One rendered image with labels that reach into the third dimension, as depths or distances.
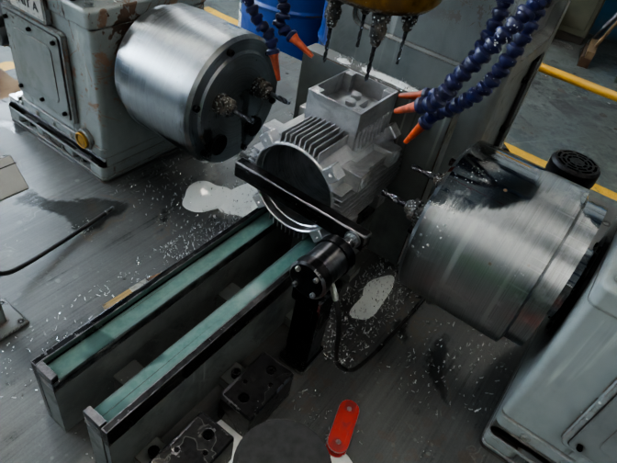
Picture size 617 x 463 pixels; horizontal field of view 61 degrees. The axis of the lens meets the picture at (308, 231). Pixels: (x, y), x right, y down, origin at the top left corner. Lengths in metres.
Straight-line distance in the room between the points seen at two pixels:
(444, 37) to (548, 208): 0.40
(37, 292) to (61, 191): 0.27
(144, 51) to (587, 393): 0.84
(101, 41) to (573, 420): 0.95
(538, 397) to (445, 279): 0.20
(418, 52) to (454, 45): 0.07
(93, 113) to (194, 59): 0.29
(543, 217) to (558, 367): 0.19
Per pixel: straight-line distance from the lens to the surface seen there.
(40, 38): 1.16
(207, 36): 0.95
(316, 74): 1.00
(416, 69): 1.03
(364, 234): 0.77
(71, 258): 1.04
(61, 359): 0.76
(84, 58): 1.08
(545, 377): 0.77
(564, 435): 0.82
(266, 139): 0.84
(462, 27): 0.99
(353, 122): 0.83
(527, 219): 0.71
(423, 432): 0.88
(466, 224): 0.71
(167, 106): 0.95
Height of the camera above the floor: 1.53
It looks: 41 degrees down
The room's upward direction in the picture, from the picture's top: 12 degrees clockwise
